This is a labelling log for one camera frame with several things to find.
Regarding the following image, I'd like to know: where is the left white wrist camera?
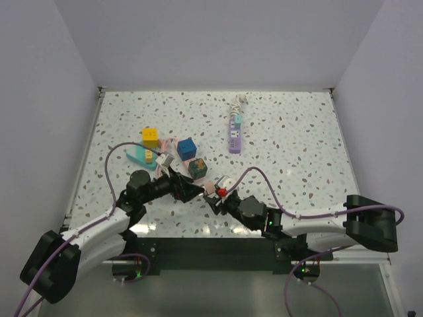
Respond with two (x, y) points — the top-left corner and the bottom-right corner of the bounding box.
(155, 152), (174, 169)

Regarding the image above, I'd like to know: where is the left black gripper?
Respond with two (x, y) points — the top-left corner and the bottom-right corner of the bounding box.
(140, 166), (204, 204)

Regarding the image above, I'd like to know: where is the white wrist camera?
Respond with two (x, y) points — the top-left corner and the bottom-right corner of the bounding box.
(215, 175), (235, 197)
(155, 152), (174, 169)

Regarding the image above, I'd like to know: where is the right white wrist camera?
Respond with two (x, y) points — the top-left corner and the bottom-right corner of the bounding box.
(215, 175), (235, 197)

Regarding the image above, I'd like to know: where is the dark green cube socket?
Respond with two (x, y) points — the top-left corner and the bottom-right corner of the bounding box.
(188, 158), (208, 180)

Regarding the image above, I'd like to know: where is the purple power strip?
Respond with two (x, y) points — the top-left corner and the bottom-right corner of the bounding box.
(229, 115), (242, 154)

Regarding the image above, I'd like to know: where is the small pink plug adapter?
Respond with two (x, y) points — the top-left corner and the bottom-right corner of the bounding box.
(203, 181), (216, 195)

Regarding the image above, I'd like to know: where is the yellow cube socket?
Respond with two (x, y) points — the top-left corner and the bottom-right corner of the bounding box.
(142, 127), (159, 149)

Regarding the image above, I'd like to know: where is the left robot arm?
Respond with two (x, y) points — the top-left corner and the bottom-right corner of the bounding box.
(20, 170), (205, 304)

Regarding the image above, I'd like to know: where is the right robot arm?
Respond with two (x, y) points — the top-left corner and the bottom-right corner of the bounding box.
(204, 191), (398, 260)

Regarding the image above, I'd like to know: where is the blue cube socket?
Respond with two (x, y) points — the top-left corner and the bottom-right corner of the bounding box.
(176, 138), (197, 161)

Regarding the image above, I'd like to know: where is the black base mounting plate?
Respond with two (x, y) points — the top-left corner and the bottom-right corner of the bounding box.
(112, 230), (316, 277)

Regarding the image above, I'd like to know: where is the aluminium rail frame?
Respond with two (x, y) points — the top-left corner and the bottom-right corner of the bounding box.
(24, 86), (394, 317)

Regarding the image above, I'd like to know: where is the teal power strip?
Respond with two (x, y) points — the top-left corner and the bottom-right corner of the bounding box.
(126, 142), (159, 171)

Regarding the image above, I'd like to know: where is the pink coiled cord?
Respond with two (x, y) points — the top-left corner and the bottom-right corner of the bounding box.
(155, 137), (178, 179)

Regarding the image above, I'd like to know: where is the small yellow adapter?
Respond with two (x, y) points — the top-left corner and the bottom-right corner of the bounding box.
(144, 150), (154, 164)

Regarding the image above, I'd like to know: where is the striped braided cord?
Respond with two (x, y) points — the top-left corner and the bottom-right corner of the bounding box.
(229, 94), (247, 116)

